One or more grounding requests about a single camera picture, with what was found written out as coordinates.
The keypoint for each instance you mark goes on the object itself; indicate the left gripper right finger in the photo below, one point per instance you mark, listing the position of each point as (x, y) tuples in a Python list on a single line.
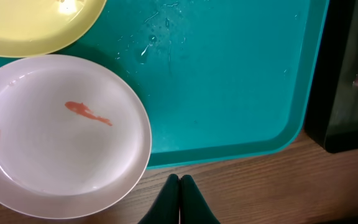
[(193, 206)]

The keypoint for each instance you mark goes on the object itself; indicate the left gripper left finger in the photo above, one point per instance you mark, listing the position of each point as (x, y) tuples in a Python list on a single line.
[(166, 207)]

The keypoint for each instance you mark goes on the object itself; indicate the yellow-green plate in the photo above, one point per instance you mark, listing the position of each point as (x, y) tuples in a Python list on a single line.
[(38, 27)]

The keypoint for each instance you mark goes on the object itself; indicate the teal plastic tray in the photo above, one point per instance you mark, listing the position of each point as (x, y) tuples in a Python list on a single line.
[(218, 79)]

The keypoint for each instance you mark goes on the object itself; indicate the black water tray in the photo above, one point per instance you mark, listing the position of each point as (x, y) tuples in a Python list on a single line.
[(332, 114)]

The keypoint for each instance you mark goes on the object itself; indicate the white plate with stain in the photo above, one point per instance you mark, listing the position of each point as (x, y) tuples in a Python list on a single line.
[(74, 137)]

